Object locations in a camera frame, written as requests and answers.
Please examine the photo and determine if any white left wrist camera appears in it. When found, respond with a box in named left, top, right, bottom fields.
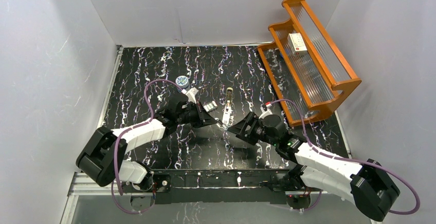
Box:
left=181, top=87, right=198, bottom=103

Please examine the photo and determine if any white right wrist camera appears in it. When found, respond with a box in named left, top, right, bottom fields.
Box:
left=259, top=102, right=273, bottom=119

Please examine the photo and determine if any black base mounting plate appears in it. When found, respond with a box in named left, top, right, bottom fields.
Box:
left=120, top=170, right=323, bottom=206

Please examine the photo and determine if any blue white round tin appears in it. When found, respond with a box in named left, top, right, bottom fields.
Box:
left=175, top=76, right=190, bottom=89

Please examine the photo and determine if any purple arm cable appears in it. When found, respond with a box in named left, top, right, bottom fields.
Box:
left=265, top=99, right=421, bottom=216
left=111, top=79, right=186, bottom=215

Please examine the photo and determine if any white red box on shelf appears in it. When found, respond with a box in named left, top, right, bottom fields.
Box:
left=288, top=33, right=308, bottom=55

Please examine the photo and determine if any cream white stapler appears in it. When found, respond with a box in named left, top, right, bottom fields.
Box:
left=222, top=87, right=233, bottom=126

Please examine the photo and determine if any orange wooden shelf rack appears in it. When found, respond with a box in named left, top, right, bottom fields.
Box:
left=257, top=0, right=361, bottom=126

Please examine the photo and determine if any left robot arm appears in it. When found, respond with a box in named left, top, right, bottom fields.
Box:
left=76, top=99, right=218, bottom=191

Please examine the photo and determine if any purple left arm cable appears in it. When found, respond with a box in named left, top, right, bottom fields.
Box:
left=111, top=79, right=186, bottom=215

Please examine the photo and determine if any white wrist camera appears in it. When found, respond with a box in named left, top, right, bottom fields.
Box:
left=259, top=102, right=273, bottom=119
left=181, top=87, right=198, bottom=103

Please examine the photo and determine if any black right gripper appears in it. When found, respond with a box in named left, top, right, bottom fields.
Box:
left=227, top=111, right=278, bottom=147

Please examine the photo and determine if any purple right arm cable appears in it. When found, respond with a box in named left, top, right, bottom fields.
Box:
left=265, top=99, right=421, bottom=216

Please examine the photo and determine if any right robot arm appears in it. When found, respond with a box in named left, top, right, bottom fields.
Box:
left=228, top=112, right=400, bottom=222

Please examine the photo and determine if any grey staple tray insert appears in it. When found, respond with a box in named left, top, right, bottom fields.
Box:
left=203, top=101, right=217, bottom=112

